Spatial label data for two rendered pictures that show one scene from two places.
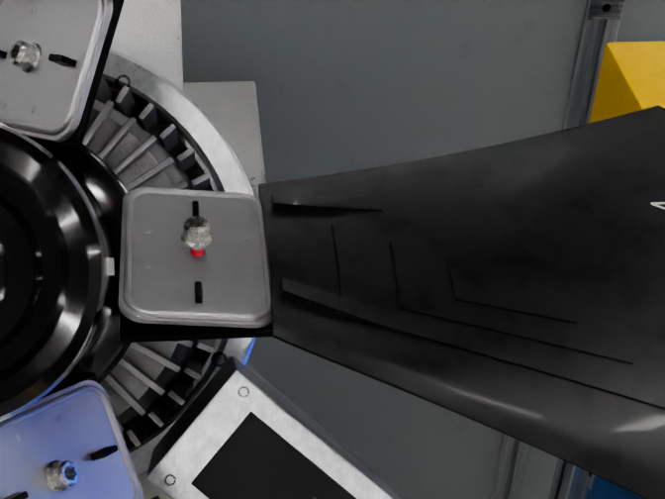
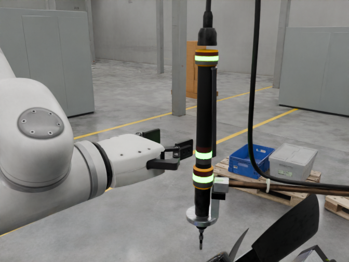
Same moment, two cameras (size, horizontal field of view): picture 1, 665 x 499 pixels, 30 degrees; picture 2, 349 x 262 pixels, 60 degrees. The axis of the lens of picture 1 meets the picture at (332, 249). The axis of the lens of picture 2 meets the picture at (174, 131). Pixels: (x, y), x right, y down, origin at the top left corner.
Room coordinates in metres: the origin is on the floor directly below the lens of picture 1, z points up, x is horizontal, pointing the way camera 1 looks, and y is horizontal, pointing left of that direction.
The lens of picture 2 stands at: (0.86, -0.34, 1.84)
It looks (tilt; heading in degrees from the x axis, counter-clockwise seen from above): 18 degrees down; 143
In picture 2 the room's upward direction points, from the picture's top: straight up
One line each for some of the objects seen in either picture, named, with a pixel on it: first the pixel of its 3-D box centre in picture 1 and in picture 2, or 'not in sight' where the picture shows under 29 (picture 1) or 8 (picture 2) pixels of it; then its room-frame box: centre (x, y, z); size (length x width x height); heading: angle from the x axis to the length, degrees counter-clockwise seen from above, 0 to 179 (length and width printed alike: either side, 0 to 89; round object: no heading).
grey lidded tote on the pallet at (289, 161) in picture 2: not in sight; (292, 166); (-0.99, 2.80, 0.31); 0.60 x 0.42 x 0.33; 107
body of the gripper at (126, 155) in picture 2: not in sight; (121, 158); (0.45, -0.15, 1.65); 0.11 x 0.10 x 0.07; 98
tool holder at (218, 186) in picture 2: not in sight; (206, 198); (0.42, 0.07, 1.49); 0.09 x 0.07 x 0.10; 43
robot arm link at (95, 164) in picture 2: not in sight; (84, 169); (0.45, -0.21, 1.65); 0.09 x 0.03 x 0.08; 8
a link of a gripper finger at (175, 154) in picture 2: not in sight; (183, 153); (0.49, -0.05, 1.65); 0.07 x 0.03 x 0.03; 98
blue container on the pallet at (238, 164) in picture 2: not in sight; (252, 159); (-1.47, 2.65, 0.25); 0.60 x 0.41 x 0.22; 107
